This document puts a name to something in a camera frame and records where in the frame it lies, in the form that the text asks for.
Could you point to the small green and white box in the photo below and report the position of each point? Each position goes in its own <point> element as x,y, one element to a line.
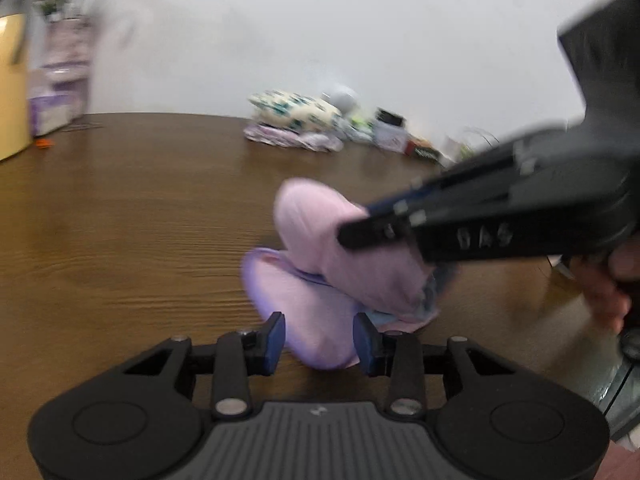
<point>361,129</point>

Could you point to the small orange item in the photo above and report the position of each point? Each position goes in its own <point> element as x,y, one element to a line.
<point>44,144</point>

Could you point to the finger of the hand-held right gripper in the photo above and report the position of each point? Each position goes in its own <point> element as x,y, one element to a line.
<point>440,190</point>
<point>380,232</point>

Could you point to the small white round speaker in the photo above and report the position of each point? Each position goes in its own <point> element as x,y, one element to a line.
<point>342,97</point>

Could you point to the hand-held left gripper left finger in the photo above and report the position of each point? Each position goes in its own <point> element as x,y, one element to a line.
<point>275,346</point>

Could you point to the purple patterned folded cloth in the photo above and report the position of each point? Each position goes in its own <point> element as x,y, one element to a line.
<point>292,137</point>

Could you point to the person's right hand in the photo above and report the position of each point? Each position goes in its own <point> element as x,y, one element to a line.
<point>607,285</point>

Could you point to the small white printed box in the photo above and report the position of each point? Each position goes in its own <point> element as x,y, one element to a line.
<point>390,130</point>

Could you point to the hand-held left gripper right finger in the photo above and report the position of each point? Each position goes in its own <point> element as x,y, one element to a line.
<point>364,346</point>

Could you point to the cream floral folded cloth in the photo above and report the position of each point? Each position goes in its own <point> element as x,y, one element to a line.
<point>295,107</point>

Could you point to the person's pink pants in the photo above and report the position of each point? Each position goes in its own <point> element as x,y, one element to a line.
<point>622,462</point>

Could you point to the pink patterned pack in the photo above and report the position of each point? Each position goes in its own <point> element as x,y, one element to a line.
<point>67,42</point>

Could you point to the yellow container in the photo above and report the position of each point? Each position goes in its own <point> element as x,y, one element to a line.
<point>12,90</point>

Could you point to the pink and blue mesh vest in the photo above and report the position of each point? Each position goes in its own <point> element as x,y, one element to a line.
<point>340,280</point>

